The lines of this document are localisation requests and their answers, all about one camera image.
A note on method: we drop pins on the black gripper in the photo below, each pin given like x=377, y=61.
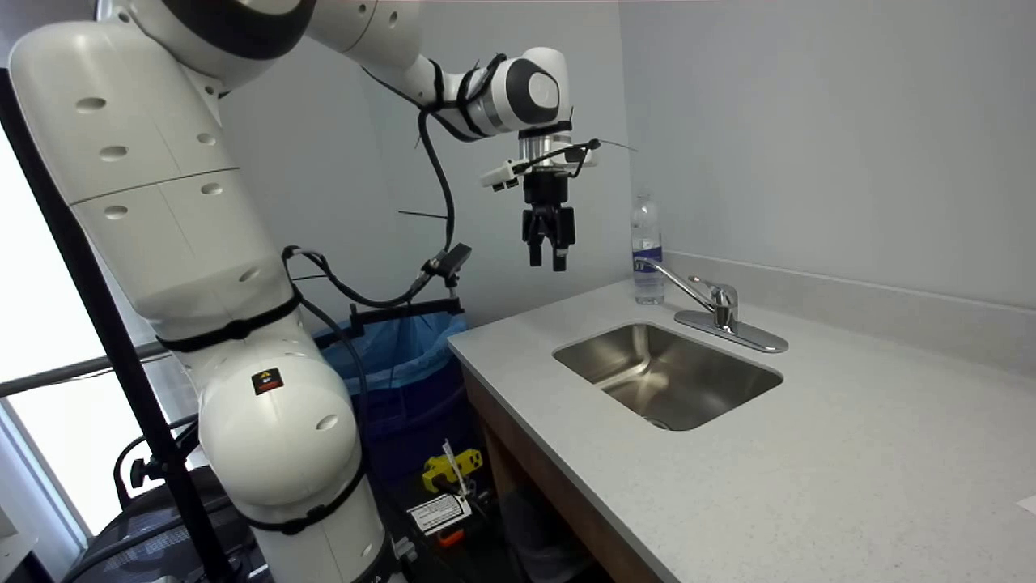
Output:
x=546, y=205

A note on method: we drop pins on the chrome sink faucet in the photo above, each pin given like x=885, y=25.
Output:
x=718, y=311

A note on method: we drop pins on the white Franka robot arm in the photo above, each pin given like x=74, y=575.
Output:
x=162, y=216

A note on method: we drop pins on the clear smartwater bottle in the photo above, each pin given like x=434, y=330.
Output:
x=644, y=264

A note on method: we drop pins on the stainless steel sink basin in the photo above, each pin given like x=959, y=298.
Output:
x=668, y=373

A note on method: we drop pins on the bin with blue bag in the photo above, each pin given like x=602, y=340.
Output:
x=399, y=376

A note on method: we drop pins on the wooden counter cabinet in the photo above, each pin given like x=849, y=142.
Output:
x=539, y=475

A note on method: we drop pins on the yellow tool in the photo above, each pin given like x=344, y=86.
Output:
x=442, y=470

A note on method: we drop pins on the white labelled box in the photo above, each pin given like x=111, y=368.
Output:
x=442, y=512

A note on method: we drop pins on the black slanted pole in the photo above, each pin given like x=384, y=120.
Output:
x=109, y=326

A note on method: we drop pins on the black cart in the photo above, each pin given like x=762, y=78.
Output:
x=141, y=529

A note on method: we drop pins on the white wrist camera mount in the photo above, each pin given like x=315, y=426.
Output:
x=539, y=161

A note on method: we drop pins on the grey window rail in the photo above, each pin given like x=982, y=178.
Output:
x=67, y=373

